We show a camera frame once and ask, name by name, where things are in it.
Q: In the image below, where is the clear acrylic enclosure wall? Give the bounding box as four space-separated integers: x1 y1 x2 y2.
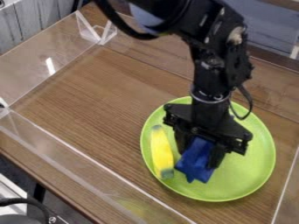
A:
0 13 299 224

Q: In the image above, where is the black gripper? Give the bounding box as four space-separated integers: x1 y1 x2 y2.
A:
163 93 254 169

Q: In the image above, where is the black cable loop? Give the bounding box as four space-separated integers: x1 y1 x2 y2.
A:
0 196 52 224

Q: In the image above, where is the blue grey sofa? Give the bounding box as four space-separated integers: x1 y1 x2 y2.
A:
223 0 299 55

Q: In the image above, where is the green round plate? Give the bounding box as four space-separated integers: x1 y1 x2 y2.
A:
140 106 277 202

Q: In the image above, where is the grey cabinet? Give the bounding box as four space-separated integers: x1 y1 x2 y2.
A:
0 0 75 55

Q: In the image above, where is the blue cross-shaped block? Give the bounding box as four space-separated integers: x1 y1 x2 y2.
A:
175 137 214 183

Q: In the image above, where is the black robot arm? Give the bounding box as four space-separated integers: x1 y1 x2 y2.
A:
94 0 254 168

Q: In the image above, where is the clear acrylic corner bracket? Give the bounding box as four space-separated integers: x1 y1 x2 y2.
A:
75 10 118 46

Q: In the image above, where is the yellow toy banana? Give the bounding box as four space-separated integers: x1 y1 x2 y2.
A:
150 125 174 179

